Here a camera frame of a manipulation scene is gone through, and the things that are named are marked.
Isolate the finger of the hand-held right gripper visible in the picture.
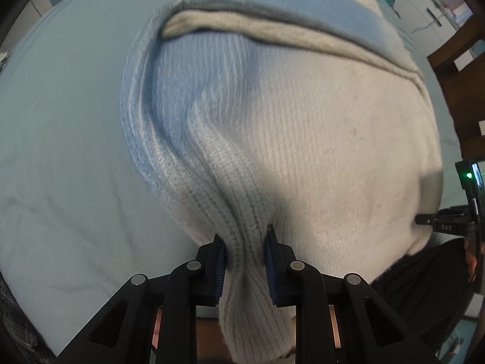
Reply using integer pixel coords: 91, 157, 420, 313
415, 207, 472, 234

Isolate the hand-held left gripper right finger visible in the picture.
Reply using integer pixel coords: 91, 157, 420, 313
264, 224, 440, 364

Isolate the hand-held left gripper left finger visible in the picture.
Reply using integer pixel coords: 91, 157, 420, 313
55, 233, 228, 364

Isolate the white and blue knit sweater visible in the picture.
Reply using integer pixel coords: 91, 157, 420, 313
119, 0, 444, 361

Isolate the person's right hand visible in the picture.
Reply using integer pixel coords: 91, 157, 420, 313
464, 241, 480, 283

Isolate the brown wooden chair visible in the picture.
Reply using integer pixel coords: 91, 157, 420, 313
426, 15, 485, 167

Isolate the white cabinet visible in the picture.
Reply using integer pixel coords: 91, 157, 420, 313
390, 0, 474, 54

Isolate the light blue bed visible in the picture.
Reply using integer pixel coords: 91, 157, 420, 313
0, 0, 485, 357

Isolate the grey plaid cloth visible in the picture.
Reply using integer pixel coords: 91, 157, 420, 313
0, 273, 57, 364

